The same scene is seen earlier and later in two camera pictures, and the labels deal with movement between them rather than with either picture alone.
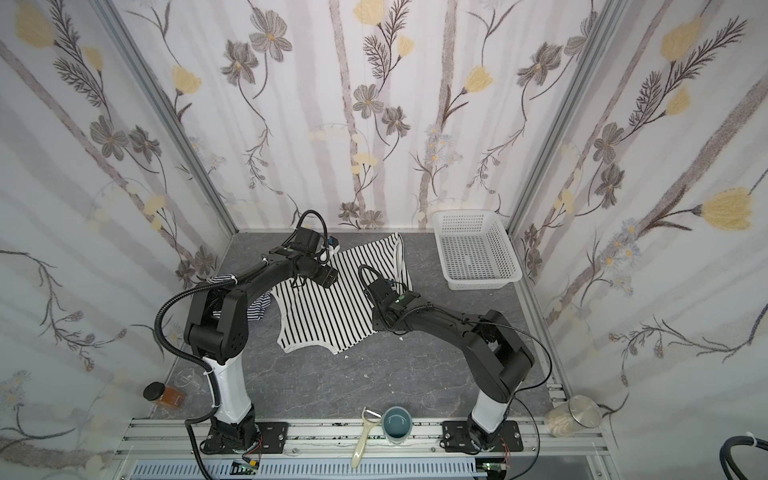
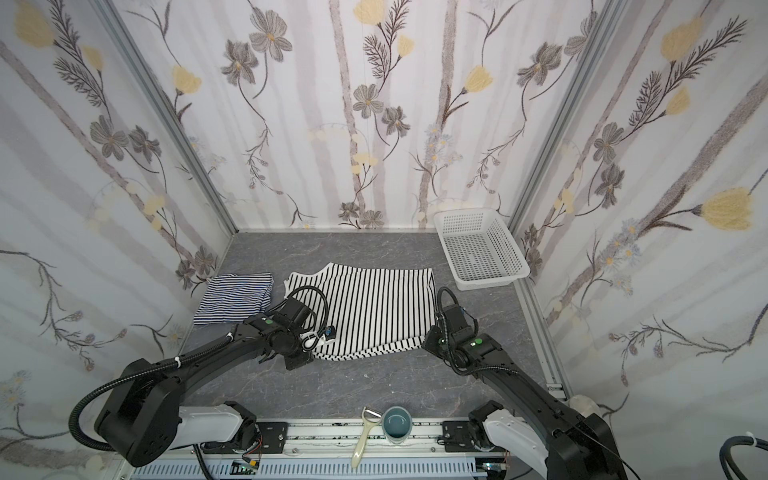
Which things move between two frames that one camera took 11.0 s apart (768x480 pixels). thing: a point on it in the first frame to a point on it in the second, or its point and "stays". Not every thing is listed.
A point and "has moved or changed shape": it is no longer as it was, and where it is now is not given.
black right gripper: (383, 313) to (447, 324)
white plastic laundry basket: (476, 250) stays
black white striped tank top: (335, 316) has moved or changed shape
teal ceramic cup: (397, 423) stays
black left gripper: (325, 274) to (313, 327)
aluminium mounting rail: (555, 449) stays
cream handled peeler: (370, 417) stays
